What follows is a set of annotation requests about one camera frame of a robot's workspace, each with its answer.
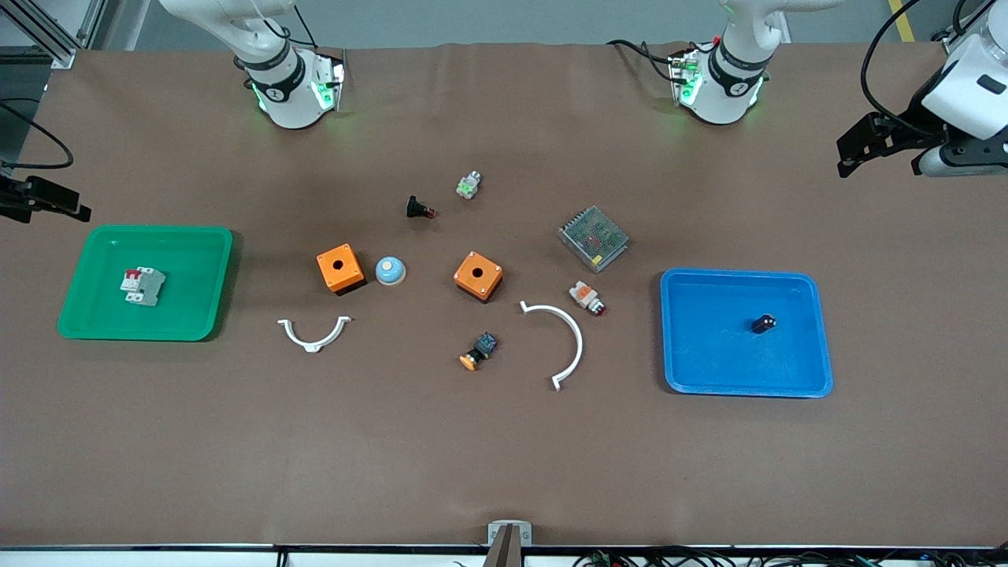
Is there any black cable bundle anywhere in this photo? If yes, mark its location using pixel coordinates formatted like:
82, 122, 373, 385
573, 547, 1008, 567

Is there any blue plastic tray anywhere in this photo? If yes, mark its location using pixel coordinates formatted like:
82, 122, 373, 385
660, 268, 834, 398

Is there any orange button box with hole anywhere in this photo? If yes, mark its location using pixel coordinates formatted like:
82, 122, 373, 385
316, 243, 367, 296
454, 251, 504, 303

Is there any grey metal edge bracket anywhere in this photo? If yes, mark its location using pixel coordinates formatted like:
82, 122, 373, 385
483, 520, 534, 567

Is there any green plastic tray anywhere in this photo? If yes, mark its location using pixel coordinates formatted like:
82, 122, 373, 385
57, 225, 235, 343

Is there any black base cable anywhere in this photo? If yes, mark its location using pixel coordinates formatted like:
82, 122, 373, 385
606, 39, 680, 84

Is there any brown table mat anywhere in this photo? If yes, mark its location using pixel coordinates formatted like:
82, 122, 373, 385
0, 42, 1008, 550

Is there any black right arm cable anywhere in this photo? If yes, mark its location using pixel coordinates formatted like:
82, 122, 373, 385
0, 100, 75, 171

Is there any black push button orange head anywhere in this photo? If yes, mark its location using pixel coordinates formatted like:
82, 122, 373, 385
459, 332, 499, 372

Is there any red indicator lamp orange body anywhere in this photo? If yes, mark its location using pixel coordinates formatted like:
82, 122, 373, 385
569, 280, 608, 318

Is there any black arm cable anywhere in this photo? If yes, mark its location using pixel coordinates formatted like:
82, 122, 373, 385
860, 0, 987, 120
0, 100, 75, 171

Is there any large white curved clamp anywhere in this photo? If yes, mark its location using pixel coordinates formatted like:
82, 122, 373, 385
520, 301, 585, 392

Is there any white circuit breaker red switch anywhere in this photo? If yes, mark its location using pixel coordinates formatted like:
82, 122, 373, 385
120, 266, 167, 307

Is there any small white curved clamp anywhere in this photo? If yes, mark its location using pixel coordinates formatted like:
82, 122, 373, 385
277, 316, 351, 354

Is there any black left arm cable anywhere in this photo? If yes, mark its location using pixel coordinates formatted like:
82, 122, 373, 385
860, 0, 987, 120

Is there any metal mesh power supply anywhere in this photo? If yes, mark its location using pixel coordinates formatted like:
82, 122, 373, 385
558, 206, 631, 275

